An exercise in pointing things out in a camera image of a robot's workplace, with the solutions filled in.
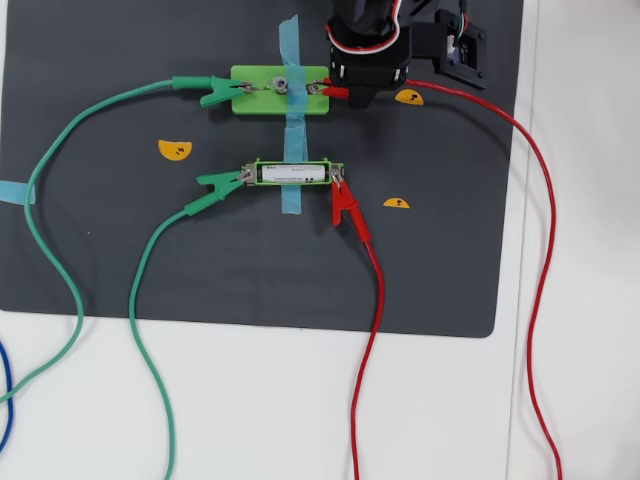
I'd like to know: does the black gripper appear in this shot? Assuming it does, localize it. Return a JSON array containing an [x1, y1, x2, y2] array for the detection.
[[328, 0, 435, 110]]

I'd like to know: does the red alligator clip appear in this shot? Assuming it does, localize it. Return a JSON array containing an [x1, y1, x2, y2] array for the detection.
[[329, 168, 374, 245], [312, 78, 351, 100]]

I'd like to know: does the white AA battery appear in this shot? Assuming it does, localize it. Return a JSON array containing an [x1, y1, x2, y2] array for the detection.
[[262, 164, 329, 183]]

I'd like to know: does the red lead cable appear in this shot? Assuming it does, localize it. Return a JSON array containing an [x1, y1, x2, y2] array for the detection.
[[351, 78, 564, 480]]

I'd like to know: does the green bulb holder board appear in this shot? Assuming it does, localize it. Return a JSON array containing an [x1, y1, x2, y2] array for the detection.
[[230, 65, 331, 117]]

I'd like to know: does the green battery holder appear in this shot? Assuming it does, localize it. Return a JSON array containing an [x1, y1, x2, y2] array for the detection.
[[242, 157, 346, 187]]

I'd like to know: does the green alligator clip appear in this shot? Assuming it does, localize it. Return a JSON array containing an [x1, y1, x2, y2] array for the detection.
[[172, 74, 255, 109], [183, 168, 255, 217]]

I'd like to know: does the dark grey work mat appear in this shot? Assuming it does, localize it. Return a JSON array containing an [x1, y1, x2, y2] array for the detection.
[[0, 0, 525, 339]]

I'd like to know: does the white red black servo cable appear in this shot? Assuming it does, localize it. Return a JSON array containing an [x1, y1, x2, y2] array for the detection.
[[325, 0, 407, 54]]

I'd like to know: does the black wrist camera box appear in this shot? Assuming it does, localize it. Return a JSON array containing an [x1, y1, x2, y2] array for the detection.
[[409, 8, 489, 91]]

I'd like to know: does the black camera cable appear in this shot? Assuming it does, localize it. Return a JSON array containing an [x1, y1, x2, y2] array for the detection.
[[452, 0, 471, 51]]

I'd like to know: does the green lead cable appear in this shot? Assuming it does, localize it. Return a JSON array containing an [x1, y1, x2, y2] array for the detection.
[[0, 78, 177, 480]]

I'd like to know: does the blue lead cable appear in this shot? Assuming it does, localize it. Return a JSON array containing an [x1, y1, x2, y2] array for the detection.
[[0, 341, 15, 451]]

